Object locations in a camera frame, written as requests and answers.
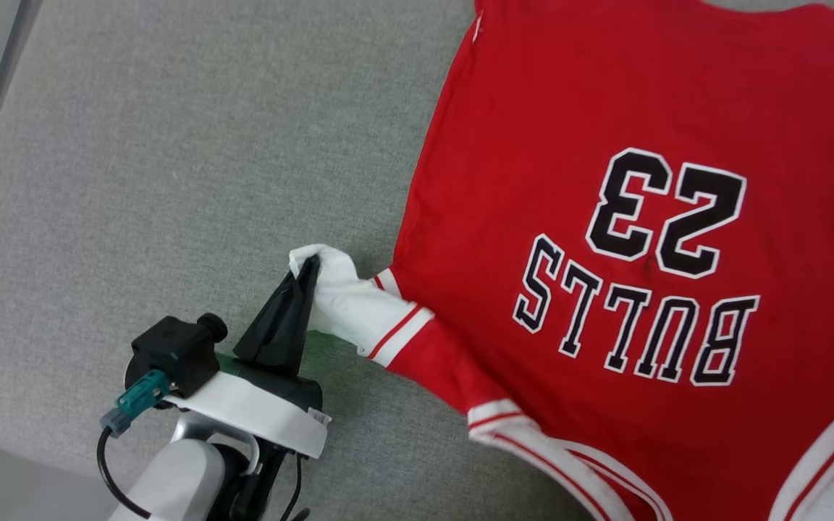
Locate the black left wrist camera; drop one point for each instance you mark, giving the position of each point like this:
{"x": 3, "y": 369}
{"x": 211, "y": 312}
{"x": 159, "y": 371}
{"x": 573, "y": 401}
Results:
{"x": 174, "y": 351}

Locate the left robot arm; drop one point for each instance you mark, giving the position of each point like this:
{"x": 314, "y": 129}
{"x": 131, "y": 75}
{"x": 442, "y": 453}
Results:
{"x": 178, "y": 477}

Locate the red basketball jersey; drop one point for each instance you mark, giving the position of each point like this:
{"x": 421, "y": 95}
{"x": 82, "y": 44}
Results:
{"x": 569, "y": 145}

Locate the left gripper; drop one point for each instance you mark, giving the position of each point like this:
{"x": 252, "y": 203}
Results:
{"x": 265, "y": 409}

